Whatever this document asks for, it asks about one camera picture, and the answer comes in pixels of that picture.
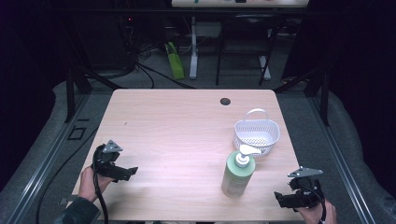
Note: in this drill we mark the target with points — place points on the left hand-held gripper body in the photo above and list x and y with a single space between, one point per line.
107 161

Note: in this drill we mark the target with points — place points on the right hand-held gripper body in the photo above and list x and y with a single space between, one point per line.
306 189

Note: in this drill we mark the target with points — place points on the green pump soap bottle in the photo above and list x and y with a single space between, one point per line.
238 174

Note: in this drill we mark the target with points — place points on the white perforated plastic basket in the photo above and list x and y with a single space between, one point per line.
257 133

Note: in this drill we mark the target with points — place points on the person's right hand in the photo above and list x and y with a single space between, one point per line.
314 215

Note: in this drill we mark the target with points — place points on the person's left hand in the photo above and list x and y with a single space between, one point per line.
88 185

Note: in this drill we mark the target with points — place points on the green bottle on floor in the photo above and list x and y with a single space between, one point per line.
175 60

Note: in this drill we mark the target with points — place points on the dark equipment cabinet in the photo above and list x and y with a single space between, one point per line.
102 40

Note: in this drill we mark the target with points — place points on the white-legged background desk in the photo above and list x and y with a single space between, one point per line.
193 46

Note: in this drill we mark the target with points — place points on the black metal chair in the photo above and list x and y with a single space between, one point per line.
246 43

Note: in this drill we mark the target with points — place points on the aluminium floor rail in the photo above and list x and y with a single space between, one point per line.
339 158
46 158

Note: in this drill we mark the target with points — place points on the black metal frame stand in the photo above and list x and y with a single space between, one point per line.
323 93
71 93

